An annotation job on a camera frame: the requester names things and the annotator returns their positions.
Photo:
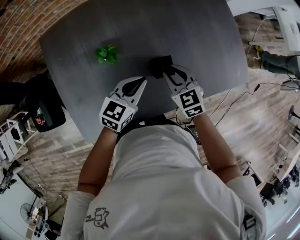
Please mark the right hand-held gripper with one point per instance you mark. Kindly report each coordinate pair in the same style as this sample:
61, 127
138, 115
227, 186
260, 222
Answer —
189, 100

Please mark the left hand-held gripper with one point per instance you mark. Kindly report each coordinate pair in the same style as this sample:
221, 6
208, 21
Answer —
114, 112

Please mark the black cube holder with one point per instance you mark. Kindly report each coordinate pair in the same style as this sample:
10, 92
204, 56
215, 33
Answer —
157, 65

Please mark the person's left forearm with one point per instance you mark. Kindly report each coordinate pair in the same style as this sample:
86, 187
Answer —
96, 161

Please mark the person's right forearm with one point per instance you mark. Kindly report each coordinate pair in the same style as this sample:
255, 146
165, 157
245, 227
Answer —
215, 150

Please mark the small green potted plant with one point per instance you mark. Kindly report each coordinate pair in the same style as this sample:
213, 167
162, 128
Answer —
106, 54

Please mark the black waist box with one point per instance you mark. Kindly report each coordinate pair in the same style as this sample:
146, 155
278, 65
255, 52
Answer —
194, 133

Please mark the pink flowers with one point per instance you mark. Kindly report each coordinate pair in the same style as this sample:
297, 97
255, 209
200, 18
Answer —
40, 120

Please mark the person's white t-shirt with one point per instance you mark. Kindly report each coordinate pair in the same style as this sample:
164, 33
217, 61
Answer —
168, 187

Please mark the white small rack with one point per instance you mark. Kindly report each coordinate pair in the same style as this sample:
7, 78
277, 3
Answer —
14, 138

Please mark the black standing fan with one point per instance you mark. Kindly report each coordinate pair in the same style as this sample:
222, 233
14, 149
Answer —
27, 214

